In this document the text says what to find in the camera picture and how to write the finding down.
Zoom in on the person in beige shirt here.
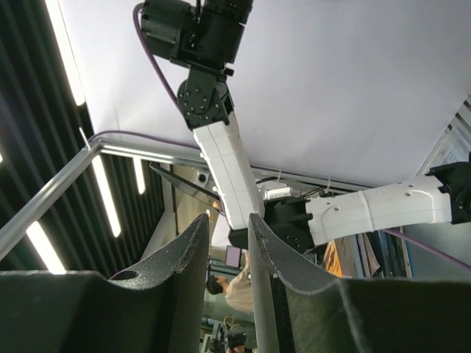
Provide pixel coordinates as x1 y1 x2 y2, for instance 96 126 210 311
205 252 254 314

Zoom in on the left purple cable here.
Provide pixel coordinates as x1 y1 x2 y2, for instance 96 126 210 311
88 7 471 273

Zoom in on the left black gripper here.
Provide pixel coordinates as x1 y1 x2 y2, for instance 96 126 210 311
141 0 253 70

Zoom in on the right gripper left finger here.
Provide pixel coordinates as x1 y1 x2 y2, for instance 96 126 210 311
1 214 209 352

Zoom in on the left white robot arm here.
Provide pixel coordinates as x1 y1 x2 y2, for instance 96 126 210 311
133 1 470 252

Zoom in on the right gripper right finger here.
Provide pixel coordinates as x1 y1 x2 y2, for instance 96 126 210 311
248 213 470 352

